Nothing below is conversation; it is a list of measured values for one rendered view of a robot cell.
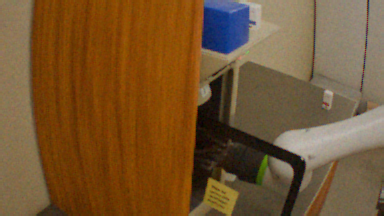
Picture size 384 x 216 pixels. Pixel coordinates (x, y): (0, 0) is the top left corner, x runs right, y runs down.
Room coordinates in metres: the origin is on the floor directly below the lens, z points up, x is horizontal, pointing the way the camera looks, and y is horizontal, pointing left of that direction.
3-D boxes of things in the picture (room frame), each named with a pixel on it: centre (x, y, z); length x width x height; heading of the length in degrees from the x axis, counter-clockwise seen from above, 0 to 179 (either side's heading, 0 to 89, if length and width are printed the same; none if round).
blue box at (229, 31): (0.89, -0.04, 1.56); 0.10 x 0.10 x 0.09; 61
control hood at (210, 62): (0.97, -0.08, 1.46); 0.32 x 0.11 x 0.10; 151
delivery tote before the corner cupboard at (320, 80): (3.41, -1.27, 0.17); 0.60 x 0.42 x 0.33; 59
